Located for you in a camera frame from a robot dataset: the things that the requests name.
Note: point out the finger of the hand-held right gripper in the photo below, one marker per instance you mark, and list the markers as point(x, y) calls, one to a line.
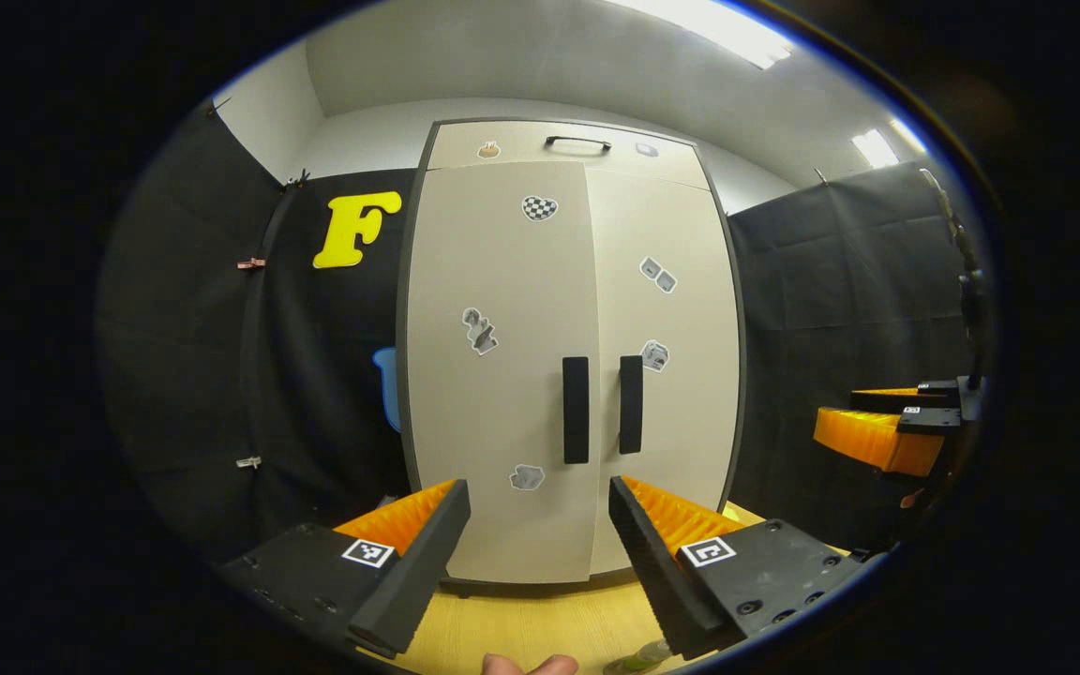
point(906, 401)
point(868, 441)

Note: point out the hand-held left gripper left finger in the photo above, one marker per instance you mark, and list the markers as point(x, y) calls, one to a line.
point(418, 581)

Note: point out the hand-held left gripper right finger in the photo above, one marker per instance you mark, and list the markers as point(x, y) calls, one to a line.
point(657, 572)

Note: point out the white cabinet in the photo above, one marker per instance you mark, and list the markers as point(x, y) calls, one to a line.
point(521, 588)

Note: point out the white cabinet door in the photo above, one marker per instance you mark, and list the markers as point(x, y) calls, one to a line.
point(502, 422)
point(681, 431)

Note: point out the beige cabinet drawer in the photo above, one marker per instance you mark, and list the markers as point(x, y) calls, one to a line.
point(521, 169)

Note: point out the small ceiling light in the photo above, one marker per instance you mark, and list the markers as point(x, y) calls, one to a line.
point(882, 145)

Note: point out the black backdrop cloth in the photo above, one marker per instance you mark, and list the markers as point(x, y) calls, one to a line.
point(184, 375)

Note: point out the red cloth clip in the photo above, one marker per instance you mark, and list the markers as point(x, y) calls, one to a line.
point(251, 264)

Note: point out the long ceiling light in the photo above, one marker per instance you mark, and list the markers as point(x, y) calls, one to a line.
point(718, 30)

